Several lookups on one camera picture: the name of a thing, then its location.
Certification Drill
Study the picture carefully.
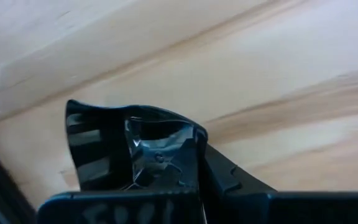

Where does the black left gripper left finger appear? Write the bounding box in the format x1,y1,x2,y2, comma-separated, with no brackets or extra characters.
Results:
37,190,204,224

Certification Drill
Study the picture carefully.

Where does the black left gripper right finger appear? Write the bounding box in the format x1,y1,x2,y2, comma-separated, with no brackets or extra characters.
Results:
197,143,358,224

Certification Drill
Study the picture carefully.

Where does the black flared wavy mini plate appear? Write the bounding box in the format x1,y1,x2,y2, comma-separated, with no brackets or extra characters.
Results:
65,98,209,192

